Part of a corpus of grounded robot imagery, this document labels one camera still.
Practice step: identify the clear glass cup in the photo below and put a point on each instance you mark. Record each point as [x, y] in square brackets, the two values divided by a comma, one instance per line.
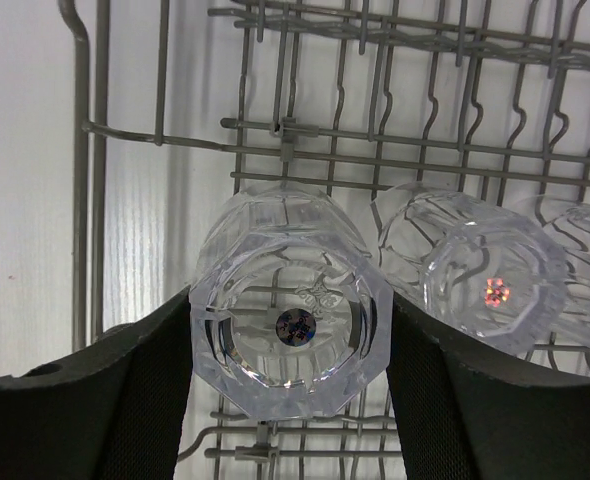
[289, 317]
[567, 223]
[484, 270]

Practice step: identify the grey wire dish rack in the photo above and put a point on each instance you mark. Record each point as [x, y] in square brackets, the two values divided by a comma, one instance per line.
[493, 96]

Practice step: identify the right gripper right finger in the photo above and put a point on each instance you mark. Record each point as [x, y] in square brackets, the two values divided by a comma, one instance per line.
[464, 410]

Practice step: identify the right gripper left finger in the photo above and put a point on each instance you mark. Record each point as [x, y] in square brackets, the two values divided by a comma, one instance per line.
[113, 410]

